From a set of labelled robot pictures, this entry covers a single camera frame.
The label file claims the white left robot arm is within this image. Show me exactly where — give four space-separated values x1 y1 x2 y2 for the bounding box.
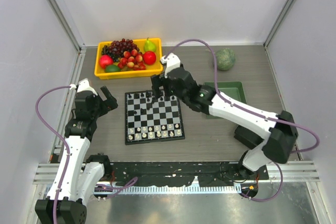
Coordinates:
35 79 118 223

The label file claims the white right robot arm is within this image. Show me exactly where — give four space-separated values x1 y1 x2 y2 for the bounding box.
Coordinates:
151 67 298 179

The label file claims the red apple right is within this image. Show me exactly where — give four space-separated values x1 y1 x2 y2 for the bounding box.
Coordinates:
143 51 156 65

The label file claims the red apple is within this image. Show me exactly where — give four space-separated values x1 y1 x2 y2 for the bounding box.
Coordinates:
99 55 114 69
143 51 156 65

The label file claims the red cherry cluster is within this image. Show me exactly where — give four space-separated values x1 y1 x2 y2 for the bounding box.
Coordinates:
117 49 146 71

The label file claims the green lime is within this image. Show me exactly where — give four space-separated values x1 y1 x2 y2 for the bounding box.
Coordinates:
104 65 121 73

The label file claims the green pear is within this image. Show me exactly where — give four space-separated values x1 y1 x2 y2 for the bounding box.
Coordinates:
143 38 156 52

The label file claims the black white chessboard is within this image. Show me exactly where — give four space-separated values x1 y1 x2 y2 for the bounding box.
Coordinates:
124 90 185 145

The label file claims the red apple left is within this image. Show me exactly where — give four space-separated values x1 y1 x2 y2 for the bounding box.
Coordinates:
99 55 114 69

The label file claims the dark red grape bunch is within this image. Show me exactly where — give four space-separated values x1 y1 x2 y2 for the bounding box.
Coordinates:
101 38 139 62

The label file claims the green round melon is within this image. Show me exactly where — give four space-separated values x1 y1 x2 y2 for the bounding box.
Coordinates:
215 48 236 71

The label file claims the green plastic tray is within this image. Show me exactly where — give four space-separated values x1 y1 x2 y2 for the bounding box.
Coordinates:
217 81 247 104

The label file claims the black plastic tray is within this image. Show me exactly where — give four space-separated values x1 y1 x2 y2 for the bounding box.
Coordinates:
234 125 263 149

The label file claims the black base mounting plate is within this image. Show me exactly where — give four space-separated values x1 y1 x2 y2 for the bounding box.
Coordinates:
99 161 269 187

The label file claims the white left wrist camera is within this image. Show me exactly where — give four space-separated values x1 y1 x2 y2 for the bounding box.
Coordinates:
69 78 97 95

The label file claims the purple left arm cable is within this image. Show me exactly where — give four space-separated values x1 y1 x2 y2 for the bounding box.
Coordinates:
35 84 77 224

